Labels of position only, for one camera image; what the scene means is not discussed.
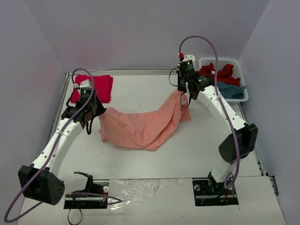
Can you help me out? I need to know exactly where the salmon pink t-shirt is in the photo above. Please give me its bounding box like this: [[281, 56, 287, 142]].
[[98, 90, 191, 151]]

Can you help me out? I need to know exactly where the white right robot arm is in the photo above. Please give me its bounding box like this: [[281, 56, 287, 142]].
[[177, 60, 258, 194]]

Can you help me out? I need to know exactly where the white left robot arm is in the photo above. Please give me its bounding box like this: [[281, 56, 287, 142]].
[[18, 87, 106, 205]]

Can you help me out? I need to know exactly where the folded red t-shirt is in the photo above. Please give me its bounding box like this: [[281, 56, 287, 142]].
[[70, 75, 113, 103]]

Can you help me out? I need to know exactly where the white plastic laundry basket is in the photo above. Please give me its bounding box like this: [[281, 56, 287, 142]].
[[199, 57, 248, 102]]

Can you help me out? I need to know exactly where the dark red t-shirt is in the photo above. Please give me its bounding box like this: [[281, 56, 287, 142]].
[[199, 63, 240, 86]]

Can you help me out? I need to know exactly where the blue-grey t-shirt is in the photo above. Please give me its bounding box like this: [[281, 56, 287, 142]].
[[217, 82, 246, 99]]

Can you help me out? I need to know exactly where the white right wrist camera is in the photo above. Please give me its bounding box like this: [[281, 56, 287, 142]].
[[179, 53, 195, 61]]

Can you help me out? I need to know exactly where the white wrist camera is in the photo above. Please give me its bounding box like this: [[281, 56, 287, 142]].
[[73, 79, 93, 90], [179, 53, 195, 61]]

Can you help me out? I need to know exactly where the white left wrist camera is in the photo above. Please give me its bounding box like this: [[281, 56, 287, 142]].
[[73, 79, 93, 90]]

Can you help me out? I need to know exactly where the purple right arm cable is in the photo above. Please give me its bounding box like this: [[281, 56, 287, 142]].
[[179, 35, 240, 188]]

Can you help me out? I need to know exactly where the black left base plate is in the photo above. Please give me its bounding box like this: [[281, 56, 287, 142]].
[[63, 180, 109, 210]]

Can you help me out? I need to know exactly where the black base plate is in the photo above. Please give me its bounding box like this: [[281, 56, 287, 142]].
[[63, 180, 109, 210], [192, 178, 239, 207]]

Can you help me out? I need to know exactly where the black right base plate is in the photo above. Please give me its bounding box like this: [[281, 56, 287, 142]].
[[192, 178, 239, 207]]

